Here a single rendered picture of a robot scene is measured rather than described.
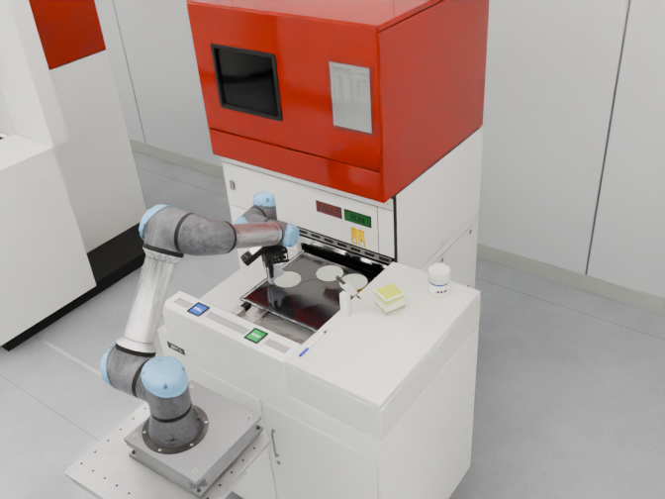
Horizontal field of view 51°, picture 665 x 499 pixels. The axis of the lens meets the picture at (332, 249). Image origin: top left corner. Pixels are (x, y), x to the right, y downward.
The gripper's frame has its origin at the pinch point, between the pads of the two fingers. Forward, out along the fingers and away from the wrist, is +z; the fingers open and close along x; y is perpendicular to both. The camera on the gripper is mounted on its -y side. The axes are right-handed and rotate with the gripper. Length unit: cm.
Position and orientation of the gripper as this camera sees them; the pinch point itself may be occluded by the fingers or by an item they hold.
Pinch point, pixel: (269, 281)
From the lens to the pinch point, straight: 257.3
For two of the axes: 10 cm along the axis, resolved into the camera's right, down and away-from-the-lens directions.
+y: 9.1, -2.7, 3.1
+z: 0.7, 8.4, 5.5
